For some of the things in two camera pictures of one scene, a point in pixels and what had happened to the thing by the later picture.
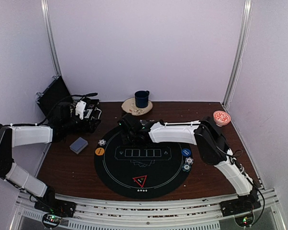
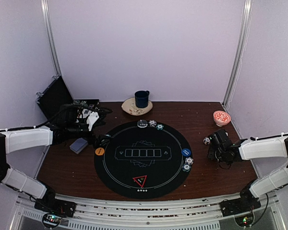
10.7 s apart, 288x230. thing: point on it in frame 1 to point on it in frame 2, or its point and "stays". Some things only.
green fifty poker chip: (186, 167) stays
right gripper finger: (124, 137) to (211, 153)
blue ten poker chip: (189, 160) stays
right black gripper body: (131, 138) to (219, 155)
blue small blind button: (186, 152) stays
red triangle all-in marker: (140, 180) stays
